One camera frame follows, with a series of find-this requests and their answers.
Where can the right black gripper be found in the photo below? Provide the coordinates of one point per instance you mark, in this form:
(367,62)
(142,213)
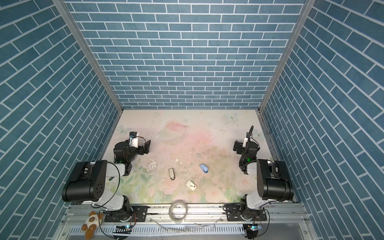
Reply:
(237,146)

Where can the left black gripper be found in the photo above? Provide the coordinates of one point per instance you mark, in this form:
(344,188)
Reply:
(144,147)

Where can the light blue stapler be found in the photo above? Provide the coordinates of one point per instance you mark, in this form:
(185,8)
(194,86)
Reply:
(204,168)

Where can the white staple box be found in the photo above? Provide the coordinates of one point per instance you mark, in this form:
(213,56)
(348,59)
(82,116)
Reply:
(191,185)

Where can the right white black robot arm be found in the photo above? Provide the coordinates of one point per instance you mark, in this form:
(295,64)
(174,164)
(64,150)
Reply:
(273,179)

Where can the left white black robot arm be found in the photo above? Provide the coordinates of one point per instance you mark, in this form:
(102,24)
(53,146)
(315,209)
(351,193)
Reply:
(87,180)

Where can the clear tape roll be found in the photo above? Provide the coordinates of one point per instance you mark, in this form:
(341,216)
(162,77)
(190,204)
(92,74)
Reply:
(178,212)

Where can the brown white plush toy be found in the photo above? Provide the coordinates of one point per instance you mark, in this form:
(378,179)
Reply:
(92,223)

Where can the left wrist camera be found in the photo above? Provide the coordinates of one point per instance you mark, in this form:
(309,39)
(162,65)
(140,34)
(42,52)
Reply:
(133,139)

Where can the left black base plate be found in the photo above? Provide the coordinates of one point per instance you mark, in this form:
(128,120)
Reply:
(134,214)

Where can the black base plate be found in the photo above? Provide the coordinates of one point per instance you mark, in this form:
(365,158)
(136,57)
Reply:
(134,214)
(237,213)

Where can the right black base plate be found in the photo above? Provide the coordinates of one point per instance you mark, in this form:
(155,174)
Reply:
(237,213)

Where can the aluminium front rail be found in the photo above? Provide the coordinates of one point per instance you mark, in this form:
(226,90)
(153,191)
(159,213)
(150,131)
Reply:
(285,213)

